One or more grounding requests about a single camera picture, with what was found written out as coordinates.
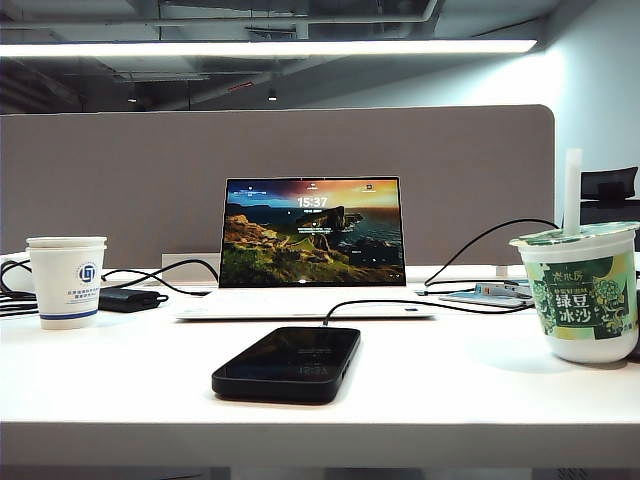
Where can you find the black phone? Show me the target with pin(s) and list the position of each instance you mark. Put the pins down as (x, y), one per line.
(285, 370)

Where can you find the taupe desk partition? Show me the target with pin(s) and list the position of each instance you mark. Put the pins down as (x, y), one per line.
(125, 175)

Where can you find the white laptop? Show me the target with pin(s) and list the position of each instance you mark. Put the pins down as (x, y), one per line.
(310, 235)

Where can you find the flat silver device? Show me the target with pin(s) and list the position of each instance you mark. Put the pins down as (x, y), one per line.
(475, 299)

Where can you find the colourful printed card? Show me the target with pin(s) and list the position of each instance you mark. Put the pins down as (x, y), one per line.
(492, 288)

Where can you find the black power adapter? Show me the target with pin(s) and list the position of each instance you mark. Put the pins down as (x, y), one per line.
(127, 300)

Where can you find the long ceiling light strip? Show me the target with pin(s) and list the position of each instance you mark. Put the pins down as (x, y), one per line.
(250, 48)

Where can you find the white drinking straw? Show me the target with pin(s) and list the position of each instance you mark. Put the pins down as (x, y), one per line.
(574, 190)

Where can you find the white paper cup blue logo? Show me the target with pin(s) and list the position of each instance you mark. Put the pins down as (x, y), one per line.
(65, 290)

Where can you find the green printed plastic drink cup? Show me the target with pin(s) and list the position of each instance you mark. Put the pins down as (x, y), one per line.
(575, 300)

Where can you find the black office chair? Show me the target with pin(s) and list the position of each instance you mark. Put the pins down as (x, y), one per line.
(610, 182)

